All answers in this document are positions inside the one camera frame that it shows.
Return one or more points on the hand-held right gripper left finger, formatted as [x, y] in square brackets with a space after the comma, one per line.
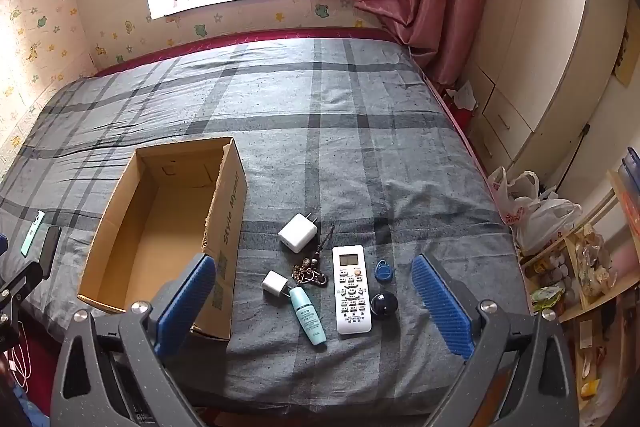
[185, 302]

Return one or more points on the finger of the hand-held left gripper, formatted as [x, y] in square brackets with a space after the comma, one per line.
[25, 278]

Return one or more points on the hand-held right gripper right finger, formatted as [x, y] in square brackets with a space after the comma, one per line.
[445, 307]

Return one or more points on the black round dome object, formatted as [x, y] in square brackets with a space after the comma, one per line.
[383, 306]

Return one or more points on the blue key fob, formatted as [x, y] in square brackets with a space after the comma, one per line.
[383, 269]

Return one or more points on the small white charger plug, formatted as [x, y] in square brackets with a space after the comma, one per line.
[274, 283]

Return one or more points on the cardboard box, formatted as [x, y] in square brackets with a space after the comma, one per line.
[150, 217]

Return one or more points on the white remote control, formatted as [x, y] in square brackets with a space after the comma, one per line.
[352, 302]

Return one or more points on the teal cosmetic bottle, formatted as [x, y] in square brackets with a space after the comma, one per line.
[307, 317]

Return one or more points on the large white charger plug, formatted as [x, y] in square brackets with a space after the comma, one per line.
[297, 234]

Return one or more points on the black phone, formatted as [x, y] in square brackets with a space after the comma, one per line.
[49, 249]

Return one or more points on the teal cased phone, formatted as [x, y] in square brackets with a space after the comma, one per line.
[31, 234]

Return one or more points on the red cloth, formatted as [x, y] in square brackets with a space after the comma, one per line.
[40, 357]

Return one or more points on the green snack packet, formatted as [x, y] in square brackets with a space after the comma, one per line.
[547, 299]

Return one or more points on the white plastic bag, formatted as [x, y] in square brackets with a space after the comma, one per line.
[515, 194]
[545, 222]

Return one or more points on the wooden shelf unit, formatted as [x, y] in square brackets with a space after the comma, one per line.
[590, 307]

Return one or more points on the grey plaid bed sheet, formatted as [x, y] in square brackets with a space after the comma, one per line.
[350, 132]

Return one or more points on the crumpled white paper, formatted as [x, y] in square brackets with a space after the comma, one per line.
[462, 97]

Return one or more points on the cream wardrobe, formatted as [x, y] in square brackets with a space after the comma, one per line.
[525, 57]

